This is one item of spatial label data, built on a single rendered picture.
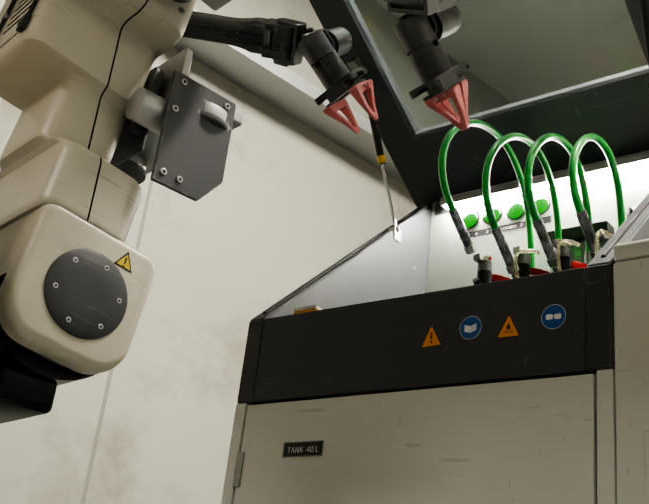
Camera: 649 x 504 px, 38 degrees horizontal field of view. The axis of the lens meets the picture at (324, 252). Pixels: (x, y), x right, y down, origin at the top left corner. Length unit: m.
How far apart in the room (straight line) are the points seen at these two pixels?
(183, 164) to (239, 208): 2.44
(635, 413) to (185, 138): 0.69
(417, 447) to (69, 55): 0.76
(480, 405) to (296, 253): 2.41
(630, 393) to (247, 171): 2.57
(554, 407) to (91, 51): 0.78
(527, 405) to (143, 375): 2.02
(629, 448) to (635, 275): 0.24
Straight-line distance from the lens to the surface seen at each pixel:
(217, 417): 3.37
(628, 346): 1.35
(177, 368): 3.29
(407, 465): 1.45
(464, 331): 1.47
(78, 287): 1.07
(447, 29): 1.62
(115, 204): 1.13
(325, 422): 1.57
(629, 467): 1.30
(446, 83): 1.54
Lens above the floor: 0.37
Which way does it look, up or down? 24 degrees up
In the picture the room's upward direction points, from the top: 7 degrees clockwise
